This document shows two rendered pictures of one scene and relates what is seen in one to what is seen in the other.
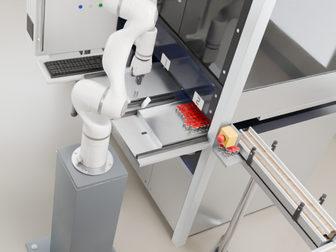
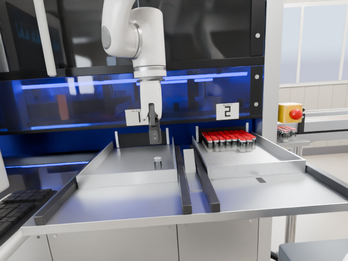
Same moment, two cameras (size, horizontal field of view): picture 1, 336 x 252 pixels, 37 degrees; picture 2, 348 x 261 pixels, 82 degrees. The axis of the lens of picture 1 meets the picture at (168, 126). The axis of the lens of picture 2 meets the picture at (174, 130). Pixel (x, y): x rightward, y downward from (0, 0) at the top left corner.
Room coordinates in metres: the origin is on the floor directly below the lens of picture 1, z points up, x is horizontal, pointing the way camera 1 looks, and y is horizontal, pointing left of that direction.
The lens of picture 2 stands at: (1.71, 0.60, 1.13)
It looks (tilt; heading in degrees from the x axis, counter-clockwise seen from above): 13 degrees down; 308
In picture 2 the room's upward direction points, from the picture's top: 4 degrees counter-clockwise
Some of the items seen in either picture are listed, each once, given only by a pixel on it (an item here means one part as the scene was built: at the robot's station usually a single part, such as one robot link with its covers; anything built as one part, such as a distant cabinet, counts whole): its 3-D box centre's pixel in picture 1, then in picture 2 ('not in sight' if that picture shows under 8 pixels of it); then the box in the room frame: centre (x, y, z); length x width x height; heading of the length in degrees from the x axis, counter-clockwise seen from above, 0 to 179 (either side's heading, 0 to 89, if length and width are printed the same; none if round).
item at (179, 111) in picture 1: (185, 119); (231, 144); (1.98, -0.08, 0.90); 0.18 x 0.02 x 0.05; 40
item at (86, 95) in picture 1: (92, 107); not in sight; (1.59, 0.33, 1.16); 0.19 x 0.12 x 0.24; 80
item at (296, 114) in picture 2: (221, 138); (295, 114); (1.81, -0.26, 0.99); 0.04 x 0.04 x 0.04; 40
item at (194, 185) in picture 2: (136, 105); (191, 167); (1.99, 0.18, 0.91); 0.14 x 0.03 x 0.06; 130
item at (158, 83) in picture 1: (147, 82); (136, 156); (2.22, 0.17, 0.90); 0.34 x 0.26 x 0.04; 130
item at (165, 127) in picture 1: (178, 122); (235, 149); (1.96, -0.05, 0.90); 0.34 x 0.26 x 0.04; 130
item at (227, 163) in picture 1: (230, 154); (284, 140); (1.85, -0.34, 0.87); 0.14 x 0.13 x 0.02; 130
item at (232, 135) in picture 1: (229, 136); (288, 112); (1.84, -0.30, 1.00); 0.08 x 0.07 x 0.07; 130
